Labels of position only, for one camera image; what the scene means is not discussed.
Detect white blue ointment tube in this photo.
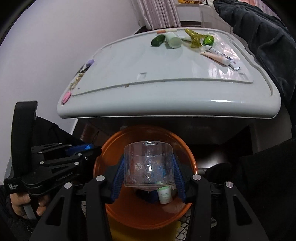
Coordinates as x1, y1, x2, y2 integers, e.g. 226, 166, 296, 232
204, 45, 240, 71

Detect pink oval case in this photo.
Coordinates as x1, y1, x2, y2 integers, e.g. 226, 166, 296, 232
61, 91, 72, 105

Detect white bed frame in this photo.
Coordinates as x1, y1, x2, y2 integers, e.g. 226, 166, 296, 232
199, 5, 232, 33

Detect clear plastic cup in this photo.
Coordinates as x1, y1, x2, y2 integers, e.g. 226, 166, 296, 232
123, 141, 175, 190

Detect white plastic cup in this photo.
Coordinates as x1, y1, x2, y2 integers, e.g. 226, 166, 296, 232
165, 32, 182, 49

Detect yellow-green hair claw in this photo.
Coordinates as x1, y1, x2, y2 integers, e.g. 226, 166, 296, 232
185, 28, 207, 48

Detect dark fleece blanket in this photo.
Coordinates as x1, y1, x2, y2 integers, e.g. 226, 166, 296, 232
213, 1, 295, 102

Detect left hand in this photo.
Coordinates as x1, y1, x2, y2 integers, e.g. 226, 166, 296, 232
10, 192, 49, 217

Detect orange trash bucket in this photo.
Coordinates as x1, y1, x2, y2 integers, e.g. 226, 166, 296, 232
93, 126, 198, 240

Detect black beaded string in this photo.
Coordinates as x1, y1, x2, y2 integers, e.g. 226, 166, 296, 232
74, 63, 88, 77

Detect tan braided cord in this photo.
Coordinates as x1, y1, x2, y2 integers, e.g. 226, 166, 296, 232
69, 72, 87, 91

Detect pink striped curtain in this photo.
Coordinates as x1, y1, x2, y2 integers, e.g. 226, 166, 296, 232
131, 0, 181, 30

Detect green plastic cup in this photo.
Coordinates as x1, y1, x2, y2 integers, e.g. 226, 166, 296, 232
203, 35, 215, 46

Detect white folding table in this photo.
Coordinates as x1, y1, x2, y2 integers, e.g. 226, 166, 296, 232
57, 28, 281, 119

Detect white jar in bucket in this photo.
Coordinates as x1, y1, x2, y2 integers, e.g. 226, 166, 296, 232
157, 186, 173, 204

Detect pink cream tube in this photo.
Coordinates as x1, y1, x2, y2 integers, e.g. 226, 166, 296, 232
200, 52, 230, 66

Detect dark green bottle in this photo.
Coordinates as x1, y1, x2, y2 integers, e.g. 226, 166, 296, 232
151, 35, 166, 47

